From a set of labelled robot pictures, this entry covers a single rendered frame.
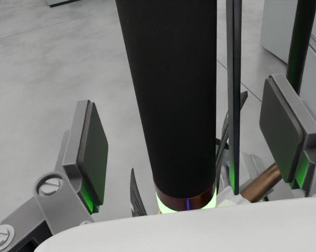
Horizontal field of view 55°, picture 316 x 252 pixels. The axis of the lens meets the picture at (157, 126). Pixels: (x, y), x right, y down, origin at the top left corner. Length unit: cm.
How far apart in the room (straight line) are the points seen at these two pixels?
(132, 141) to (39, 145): 82
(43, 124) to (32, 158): 42
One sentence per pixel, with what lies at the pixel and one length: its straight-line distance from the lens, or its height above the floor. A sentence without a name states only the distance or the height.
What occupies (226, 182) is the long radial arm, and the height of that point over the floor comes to 113.
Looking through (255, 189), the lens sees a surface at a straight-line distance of 25.
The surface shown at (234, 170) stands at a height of 162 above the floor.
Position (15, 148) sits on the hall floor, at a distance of 291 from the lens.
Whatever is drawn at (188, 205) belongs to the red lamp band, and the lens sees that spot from 16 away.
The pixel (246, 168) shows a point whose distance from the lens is 76.
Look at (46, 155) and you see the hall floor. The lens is 269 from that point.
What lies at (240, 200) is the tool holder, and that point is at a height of 154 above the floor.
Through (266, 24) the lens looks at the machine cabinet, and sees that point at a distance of 343.
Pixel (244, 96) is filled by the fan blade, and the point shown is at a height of 143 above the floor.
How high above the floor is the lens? 175
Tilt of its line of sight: 42 degrees down
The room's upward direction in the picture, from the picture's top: 10 degrees counter-clockwise
